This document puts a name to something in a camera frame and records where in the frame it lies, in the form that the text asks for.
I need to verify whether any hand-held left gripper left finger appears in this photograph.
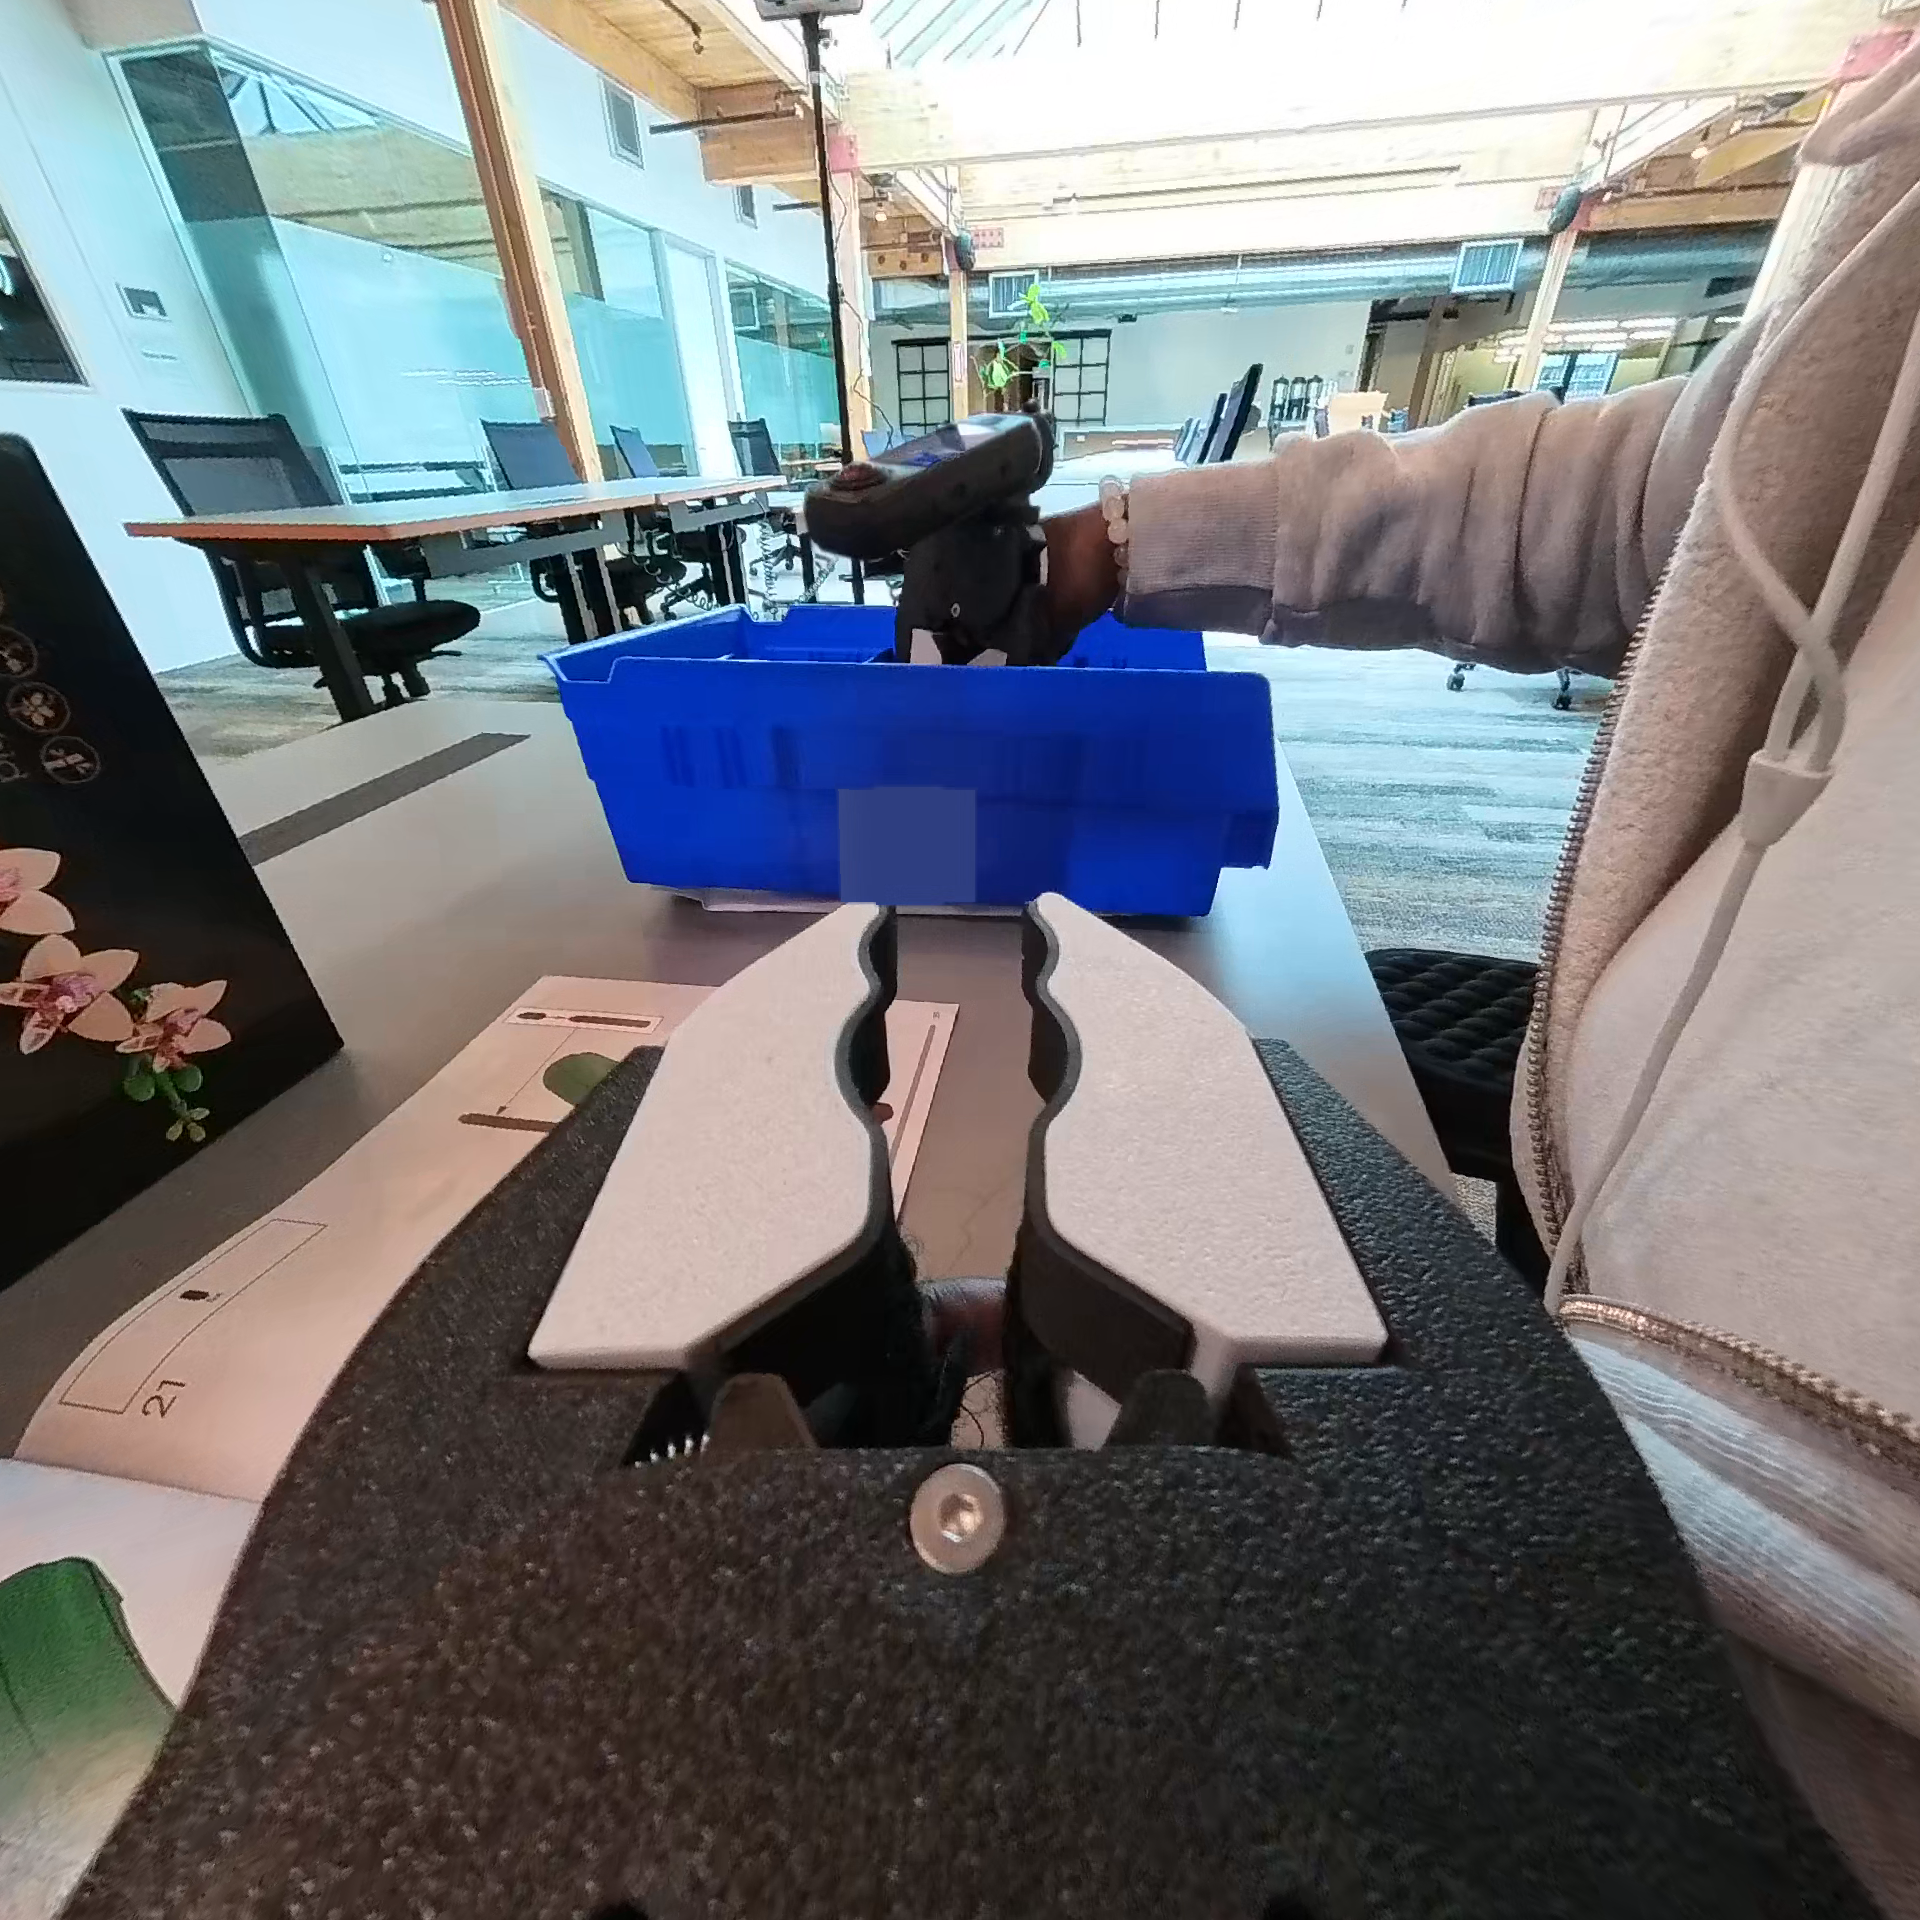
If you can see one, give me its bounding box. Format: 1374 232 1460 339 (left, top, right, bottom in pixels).
527 904 902 1396

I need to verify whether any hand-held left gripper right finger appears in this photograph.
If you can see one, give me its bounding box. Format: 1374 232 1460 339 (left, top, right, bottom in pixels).
1007 895 1391 1412

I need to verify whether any blue plastic bin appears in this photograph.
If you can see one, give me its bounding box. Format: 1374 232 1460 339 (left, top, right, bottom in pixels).
538 604 1280 921

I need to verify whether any person's right forearm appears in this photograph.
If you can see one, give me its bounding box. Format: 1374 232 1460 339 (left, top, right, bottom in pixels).
1118 369 1711 676

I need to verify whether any grey desk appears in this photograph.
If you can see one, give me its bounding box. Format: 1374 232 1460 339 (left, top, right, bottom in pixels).
0 697 1455 1503

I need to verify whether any person's right hand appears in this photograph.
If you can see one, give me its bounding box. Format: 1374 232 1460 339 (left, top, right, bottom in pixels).
1037 498 1126 656

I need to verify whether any green potted plant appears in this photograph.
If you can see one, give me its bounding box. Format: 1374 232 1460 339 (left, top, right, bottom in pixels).
975 282 1069 413

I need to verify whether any black computer monitor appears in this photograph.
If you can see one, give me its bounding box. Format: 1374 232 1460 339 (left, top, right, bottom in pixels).
1177 364 1263 466

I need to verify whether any black textured chair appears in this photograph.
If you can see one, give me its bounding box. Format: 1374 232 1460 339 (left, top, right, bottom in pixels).
1362 948 1554 1291

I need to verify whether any black tripod pole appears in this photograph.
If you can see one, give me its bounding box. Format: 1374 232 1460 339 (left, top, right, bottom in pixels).
756 0 868 471

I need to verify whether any building instruction booklet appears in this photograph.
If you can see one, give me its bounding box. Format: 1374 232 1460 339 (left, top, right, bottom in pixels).
0 977 961 1871

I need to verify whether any black mesh office chair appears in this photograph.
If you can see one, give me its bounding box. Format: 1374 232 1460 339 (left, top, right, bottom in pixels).
479 420 663 633
122 407 482 706

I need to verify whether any wooden top office table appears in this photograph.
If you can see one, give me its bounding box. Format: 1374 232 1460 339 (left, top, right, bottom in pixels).
122 479 788 724

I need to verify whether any person's torso in hoodie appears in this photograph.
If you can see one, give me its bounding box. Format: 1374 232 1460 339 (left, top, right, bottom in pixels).
1505 29 1920 1920

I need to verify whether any black box with orchid print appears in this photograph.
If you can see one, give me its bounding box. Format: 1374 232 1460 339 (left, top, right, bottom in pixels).
0 434 344 1291

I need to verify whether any white hoodie drawstring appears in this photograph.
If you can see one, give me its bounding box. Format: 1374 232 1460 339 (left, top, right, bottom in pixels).
1543 195 1920 1307

